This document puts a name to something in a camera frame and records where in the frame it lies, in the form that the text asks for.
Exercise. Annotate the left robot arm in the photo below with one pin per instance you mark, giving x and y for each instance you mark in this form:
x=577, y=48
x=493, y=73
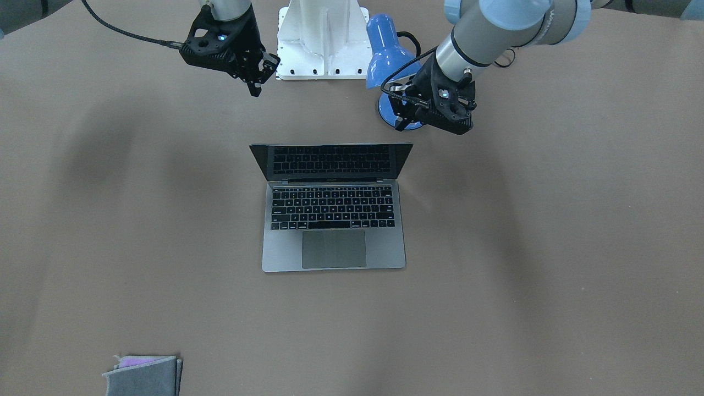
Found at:
x=483, y=30

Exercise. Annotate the grey laptop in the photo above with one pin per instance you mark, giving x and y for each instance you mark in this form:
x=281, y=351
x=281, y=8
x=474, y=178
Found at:
x=332, y=207

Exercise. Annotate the folded grey cloth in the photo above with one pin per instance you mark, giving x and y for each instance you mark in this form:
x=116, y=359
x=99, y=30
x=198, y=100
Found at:
x=144, y=375

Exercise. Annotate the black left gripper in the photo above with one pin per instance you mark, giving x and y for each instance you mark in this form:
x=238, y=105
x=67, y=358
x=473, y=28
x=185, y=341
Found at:
x=424, y=82

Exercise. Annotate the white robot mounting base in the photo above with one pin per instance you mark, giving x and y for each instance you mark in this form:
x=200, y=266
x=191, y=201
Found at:
x=323, y=40

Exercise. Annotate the blue desk lamp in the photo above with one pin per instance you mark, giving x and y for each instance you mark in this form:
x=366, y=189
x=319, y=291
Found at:
x=388, y=56

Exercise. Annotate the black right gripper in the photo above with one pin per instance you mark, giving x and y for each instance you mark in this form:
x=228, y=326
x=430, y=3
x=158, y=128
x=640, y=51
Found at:
x=243, y=39

